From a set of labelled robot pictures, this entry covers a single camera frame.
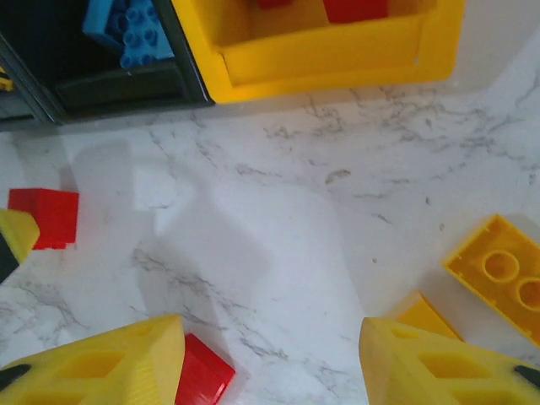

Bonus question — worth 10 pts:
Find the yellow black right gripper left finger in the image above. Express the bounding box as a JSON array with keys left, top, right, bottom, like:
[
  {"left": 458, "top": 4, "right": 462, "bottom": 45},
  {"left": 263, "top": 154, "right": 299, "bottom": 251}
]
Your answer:
[{"left": 0, "top": 314, "right": 186, "bottom": 405}]

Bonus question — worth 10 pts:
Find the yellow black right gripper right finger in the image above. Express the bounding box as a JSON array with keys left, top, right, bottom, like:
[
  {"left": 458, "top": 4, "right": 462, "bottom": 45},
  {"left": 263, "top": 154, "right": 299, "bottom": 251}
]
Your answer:
[{"left": 358, "top": 316, "right": 540, "bottom": 405}]

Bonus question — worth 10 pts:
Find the red lego brick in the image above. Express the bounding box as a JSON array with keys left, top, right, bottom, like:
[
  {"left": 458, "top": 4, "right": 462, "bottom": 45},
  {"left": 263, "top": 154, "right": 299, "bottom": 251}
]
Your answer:
[
  {"left": 8, "top": 188, "right": 80, "bottom": 251},
  {"left": 322, "top": 0, "right": 390, "bottom": 25},
  {"left": 175, "top": 332, "right": 236, "bottom": 405}
]

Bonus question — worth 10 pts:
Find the long yellow lego brick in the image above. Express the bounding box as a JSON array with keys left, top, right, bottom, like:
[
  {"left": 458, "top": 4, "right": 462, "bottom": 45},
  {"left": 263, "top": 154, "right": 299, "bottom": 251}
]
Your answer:
[{"left": 0, "top": 65, "right": 17, "bottom": 93}]

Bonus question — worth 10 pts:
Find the long blue lego brick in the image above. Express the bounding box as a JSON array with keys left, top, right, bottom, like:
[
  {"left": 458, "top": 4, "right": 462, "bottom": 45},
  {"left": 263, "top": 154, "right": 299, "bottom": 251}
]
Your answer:
[{"left": 82, "top": 0, "right": 127, "bottom": 55}]

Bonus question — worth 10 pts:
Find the black container with yellow brick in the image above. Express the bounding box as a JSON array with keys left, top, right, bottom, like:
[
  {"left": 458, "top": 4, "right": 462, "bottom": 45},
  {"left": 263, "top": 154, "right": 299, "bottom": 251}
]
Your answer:
[{"left": 0, "top": 35, "right": 58, "bottom": 126}]

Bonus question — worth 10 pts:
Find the black container with blue bricks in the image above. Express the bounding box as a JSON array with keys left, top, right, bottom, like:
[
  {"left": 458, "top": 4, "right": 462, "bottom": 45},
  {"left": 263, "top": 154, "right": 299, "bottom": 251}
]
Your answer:
[{"left": 0, "top": 0, "right": 217, "bottom": 124}]

